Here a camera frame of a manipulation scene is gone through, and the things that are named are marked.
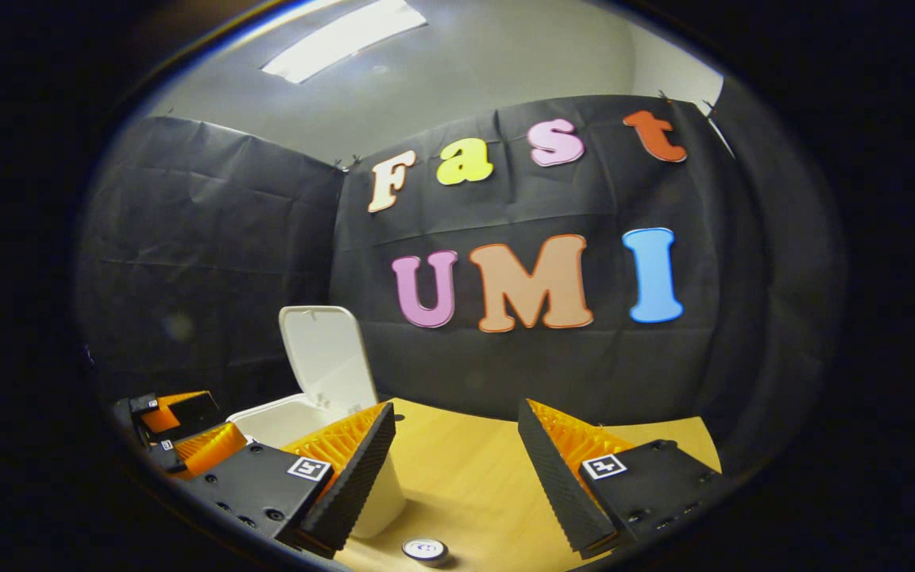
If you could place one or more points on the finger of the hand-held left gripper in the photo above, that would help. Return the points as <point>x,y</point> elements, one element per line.
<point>211,449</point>
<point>179,413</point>

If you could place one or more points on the black backdrop cloth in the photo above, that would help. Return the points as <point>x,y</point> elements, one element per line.
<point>505,365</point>

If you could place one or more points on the blue and white pop can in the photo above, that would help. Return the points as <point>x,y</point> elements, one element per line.
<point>426,550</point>

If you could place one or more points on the wooden desktop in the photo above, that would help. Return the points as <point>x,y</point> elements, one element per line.
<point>473,485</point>

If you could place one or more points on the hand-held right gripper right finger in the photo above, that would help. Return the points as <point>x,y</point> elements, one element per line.
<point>553,477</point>

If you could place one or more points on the ceiling light panel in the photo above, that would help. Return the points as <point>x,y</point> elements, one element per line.
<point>342,40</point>

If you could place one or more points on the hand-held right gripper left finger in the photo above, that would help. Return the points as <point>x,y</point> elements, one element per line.
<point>358,469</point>

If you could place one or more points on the white desktop garbage bin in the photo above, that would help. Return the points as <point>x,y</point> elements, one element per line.
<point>326,357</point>

